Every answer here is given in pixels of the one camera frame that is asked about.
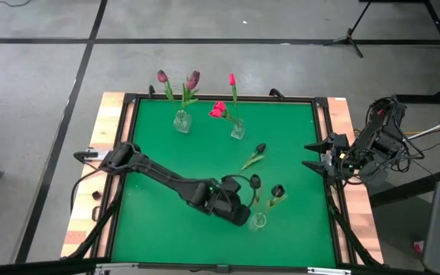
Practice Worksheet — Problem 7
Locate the large clear glass vase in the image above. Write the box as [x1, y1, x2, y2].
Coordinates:
[247, 212, 268, 233]

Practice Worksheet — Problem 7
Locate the purple artificial tulip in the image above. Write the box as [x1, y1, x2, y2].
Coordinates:
[180, 75, 200, 115]
[156, 69, 183, 118]
[180, 70, 202, 115]

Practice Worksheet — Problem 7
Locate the black frame crossbar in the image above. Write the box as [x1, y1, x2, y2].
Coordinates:
[0, 256, 440, 275]

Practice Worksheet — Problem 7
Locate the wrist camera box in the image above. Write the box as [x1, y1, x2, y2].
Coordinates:
[219, 176, 243, 194]
[329, 133, 351, 152]

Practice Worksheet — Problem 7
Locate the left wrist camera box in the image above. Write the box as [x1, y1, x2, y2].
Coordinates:
[219, 176, 243, 194]

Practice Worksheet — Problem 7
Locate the textured round crystal vase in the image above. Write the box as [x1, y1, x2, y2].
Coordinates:
[173, 109, 193, 134]

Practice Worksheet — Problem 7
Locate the black tripod stand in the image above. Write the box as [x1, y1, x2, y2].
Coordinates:
[322, 0, 364, 59]

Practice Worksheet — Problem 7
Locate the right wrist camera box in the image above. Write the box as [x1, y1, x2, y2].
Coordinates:
[329, 133, 351, 152]

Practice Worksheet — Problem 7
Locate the white rod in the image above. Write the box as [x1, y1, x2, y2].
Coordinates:
[402, 114, 440, 143]

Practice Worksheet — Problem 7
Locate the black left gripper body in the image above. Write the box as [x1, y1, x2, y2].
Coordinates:
[189, 182, 252, 227]

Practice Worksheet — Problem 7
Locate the red artificial tulip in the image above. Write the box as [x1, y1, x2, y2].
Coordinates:
[214, 100, 240, 125]
[228, 73, 242, 125]
[209, 108, 240, 126]

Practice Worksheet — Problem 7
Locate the small clear bottle vase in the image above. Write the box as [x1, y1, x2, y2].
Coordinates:
[230, 118, 246, 141]

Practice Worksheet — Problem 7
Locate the black table frame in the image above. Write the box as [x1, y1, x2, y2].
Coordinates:
[89, 91, 358, 268]

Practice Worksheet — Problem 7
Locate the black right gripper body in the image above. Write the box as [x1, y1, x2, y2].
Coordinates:
[323, 149, 361, 185]

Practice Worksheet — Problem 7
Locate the green table mat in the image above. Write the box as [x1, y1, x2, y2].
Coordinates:
[111, 99, 338, 268]

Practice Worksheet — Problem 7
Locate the black diagonal frame strut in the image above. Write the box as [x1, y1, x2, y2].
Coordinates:
[326, 190, 382, 267]
[65, 186, 124, 260]

